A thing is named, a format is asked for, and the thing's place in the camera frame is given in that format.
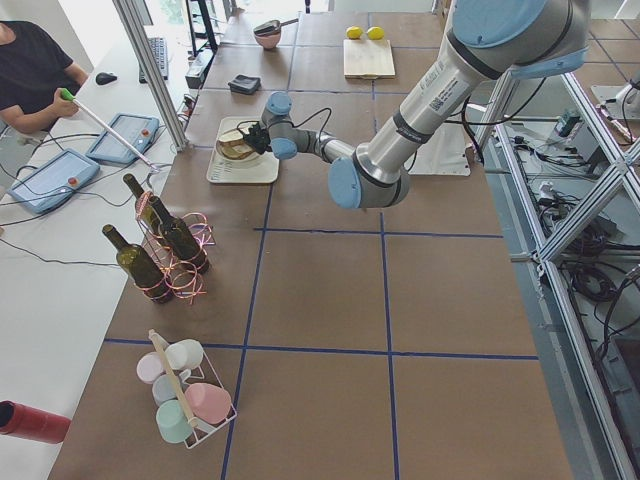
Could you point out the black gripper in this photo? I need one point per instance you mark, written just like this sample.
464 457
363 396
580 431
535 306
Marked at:
259 141

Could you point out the white round plate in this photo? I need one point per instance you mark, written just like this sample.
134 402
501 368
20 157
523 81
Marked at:
217 152

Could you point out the bread slice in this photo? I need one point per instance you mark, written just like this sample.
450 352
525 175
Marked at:
238 153
232 139

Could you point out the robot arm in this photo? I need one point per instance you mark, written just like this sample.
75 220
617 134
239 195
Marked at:
530 39

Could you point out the cream bear tray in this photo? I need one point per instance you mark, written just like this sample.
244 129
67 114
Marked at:
264 170

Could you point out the grey folded cloth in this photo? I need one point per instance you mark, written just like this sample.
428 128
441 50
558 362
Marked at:
243 84

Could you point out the pink bowl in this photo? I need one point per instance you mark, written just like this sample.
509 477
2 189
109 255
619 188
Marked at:
268 38

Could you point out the metal scoop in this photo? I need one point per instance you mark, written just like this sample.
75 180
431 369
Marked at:
272 27

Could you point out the blue teach pendant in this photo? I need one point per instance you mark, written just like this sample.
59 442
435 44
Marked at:
49 186
140 131

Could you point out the dark green wine bottle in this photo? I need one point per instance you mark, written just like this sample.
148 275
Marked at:
177 235

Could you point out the wooden cutting board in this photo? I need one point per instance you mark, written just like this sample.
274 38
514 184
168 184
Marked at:
368 59

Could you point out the black keyboard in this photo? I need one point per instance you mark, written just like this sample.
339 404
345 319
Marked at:
159 50

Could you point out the yellow lemon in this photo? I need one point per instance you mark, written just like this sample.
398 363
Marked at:
375 33
354 32

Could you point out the black computer mouse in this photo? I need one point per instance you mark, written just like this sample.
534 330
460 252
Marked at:
104 78

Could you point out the person in black shirt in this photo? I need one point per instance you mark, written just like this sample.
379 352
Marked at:
34 72

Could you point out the white cup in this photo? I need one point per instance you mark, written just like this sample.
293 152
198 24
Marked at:
184 354

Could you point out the pink cup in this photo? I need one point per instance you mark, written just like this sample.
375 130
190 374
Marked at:
209 402

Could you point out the mint green cup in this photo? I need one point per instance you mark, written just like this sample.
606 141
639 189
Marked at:
172 423

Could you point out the red cylinder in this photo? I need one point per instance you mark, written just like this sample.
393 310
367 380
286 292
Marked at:
30 423

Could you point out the copper wire bottle rack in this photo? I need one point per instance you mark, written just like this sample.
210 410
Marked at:
182 277

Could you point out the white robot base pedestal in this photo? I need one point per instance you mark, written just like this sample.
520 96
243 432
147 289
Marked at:
444 154

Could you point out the long stick green handle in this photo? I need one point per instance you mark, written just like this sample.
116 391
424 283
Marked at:
66 95

